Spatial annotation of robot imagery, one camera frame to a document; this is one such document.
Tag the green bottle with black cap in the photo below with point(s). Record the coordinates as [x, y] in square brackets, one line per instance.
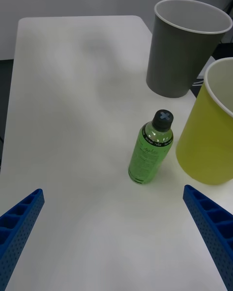
[145, 157]

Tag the yellow-green plastic bin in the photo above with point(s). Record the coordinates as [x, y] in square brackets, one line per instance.
[206, 150]

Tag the grey plastic bin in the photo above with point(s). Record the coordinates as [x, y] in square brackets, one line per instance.
[174, 60]

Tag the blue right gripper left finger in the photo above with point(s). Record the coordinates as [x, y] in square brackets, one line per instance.
[17, 230]

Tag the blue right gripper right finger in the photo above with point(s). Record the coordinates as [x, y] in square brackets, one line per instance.
[213, 232]

